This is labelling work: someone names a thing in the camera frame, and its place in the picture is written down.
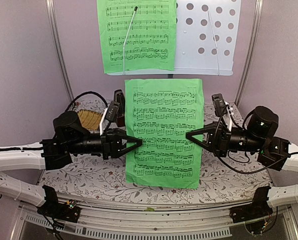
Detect aluminium corner post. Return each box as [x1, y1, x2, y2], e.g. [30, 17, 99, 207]
[235, 0, 263, 107]
[45, 0, 74, 101]

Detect white perforated music stand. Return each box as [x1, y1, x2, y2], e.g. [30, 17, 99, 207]
[107, 0, 242, 76]

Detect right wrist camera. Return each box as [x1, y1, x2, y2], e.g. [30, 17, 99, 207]
[212, 93, 233, 131]

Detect green sheet music stack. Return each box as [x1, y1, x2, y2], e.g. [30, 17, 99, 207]
[125, 78, 204, 189]

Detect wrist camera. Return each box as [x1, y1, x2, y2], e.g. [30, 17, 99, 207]
[99, 101, 118, 135]
[212, 93, 233, 131]

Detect green sheet music page one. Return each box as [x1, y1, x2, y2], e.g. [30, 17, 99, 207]
[97, 0, 177, 74]

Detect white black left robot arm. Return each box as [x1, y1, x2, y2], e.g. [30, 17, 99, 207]
[0, 111, 142, 223]

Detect aluminium corner post right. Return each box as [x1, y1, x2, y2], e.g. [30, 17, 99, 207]
[235, 0, 263, 107]

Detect aluminium corner post left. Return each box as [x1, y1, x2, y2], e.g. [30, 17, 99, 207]
[45, 0, 74, 101]

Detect dark red metronome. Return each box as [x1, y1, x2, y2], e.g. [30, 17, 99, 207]
[113, 89, 125, 128]

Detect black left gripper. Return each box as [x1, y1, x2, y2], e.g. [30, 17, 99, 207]
[66, 128, 143, 161]

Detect woven bamboo tray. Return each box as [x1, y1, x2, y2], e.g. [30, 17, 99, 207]
[78, 109, 103, 131]

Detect aluminium front rail frame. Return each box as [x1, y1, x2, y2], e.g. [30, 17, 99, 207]
[10, 199, 298, 240]

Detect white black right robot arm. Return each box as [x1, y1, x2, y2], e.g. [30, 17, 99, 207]
[186, 105, 298, 223]

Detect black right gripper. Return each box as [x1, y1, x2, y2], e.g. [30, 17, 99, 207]
[186, 120, 264, 157]

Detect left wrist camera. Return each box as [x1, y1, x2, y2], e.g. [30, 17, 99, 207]
[99, 101, 118, 135]

